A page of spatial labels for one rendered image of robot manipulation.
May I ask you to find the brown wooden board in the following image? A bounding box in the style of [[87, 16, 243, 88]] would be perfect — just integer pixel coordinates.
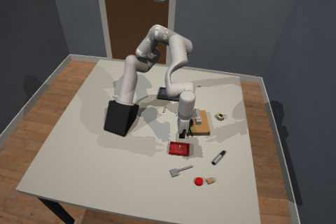
[[188, 110, 210, 136]]

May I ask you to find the red button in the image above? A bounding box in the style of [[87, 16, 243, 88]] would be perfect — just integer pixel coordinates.
[[195, 177, 203, 186]]

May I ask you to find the red open tray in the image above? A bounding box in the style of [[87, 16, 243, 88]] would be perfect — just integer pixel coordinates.
[[169, 141, 190, 157]]

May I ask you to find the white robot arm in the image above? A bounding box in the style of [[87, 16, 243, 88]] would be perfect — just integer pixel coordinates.
[[112, 24, 202, 125]]

